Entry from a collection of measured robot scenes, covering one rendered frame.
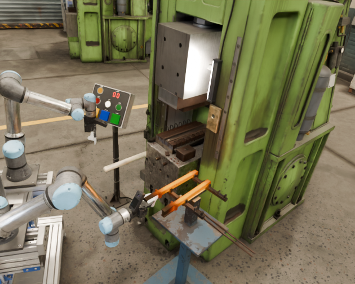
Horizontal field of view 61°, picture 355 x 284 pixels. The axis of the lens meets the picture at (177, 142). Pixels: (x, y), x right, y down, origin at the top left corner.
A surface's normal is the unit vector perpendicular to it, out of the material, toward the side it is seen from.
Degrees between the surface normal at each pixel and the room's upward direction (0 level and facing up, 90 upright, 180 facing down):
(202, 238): 0
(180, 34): 90
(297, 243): 0
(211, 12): 90
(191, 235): 0
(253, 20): 90
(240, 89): 90
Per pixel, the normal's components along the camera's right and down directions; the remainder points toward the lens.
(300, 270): 0.09, -0.84
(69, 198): 0.35, 0.47
